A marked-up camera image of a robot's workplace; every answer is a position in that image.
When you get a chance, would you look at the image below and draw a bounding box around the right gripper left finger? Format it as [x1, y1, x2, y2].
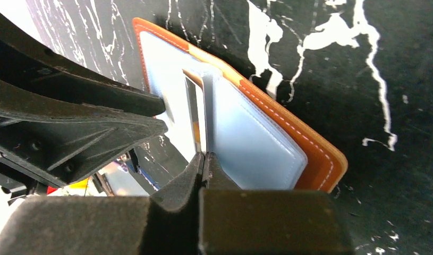
[0, 153, 205, 254]

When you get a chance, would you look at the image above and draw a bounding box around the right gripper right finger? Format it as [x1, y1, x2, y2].
[198, 152, 354, 254]

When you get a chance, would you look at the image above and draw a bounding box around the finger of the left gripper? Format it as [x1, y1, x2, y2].
[0, 80, 167, 188]
[0, 13, 166, 116]

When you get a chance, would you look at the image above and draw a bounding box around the brown leather card holder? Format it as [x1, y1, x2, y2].
[133, 18, 348, 192]

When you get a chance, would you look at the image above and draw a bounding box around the striped card with orange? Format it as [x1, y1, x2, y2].
[182, 69, 207, 153]

